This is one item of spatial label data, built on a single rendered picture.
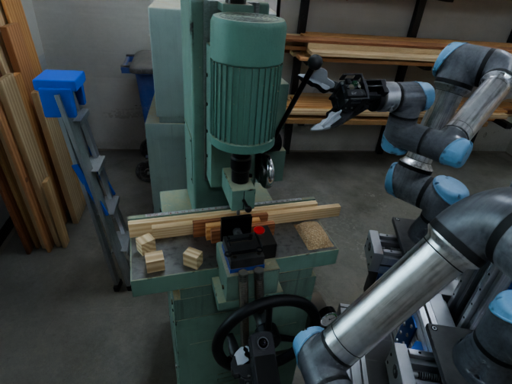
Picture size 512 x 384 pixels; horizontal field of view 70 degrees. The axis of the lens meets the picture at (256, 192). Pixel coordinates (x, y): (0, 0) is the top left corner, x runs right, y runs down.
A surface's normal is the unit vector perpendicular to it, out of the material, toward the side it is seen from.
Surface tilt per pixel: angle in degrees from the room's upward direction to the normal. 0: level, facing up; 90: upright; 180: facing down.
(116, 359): 0
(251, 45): 90
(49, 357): 0
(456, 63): 73
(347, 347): 66
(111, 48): 90
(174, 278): 90
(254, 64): 90
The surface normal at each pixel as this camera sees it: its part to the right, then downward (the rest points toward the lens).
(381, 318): -0.34, 0.09
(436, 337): 0.07, -0.84
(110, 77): 0.13, 0.55
